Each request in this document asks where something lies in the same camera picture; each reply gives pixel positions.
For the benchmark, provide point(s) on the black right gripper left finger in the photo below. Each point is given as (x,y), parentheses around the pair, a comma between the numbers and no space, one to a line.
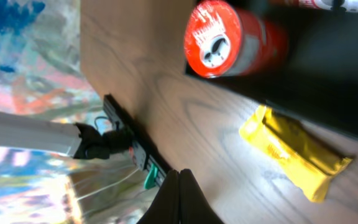
(165,206)

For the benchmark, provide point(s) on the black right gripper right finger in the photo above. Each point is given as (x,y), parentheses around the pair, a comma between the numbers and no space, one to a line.
(194,206)

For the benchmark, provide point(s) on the yellow snack packet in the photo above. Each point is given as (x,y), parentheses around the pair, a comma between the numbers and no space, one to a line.
(308,163)

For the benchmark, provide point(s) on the red Pringles can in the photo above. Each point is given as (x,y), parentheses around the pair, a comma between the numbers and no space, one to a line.
(221,41)

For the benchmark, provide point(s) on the black gift box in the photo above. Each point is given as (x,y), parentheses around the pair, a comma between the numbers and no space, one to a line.
(318,81)

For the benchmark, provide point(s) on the brown Pringles can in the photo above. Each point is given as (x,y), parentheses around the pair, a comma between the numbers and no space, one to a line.
(327,5)

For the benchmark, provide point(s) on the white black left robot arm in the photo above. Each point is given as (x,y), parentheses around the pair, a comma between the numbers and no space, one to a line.
(76,140)

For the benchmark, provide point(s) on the black mounting rail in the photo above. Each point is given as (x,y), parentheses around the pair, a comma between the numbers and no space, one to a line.
(135,140)

